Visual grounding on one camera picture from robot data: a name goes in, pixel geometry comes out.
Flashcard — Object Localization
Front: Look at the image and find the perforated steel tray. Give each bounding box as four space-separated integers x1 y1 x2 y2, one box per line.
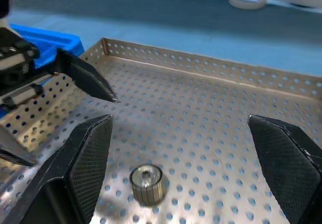
0 37 322 224

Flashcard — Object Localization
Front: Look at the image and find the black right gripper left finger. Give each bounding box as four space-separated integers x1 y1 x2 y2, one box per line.
0 114 113 224

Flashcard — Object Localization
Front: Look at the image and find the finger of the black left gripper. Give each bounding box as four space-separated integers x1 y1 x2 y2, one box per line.
0 126 36 168
53 48 121 104

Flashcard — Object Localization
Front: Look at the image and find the ribbed metal roller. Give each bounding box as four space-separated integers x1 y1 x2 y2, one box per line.
129 164 167 206

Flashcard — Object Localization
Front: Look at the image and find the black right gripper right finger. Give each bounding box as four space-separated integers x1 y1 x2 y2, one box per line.
247 114 322 224

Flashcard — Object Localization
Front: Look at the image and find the white tape roll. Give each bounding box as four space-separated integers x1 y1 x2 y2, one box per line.
228 0 268 11

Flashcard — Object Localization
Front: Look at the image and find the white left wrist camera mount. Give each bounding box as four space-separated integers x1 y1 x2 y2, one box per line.
0 14 12 31

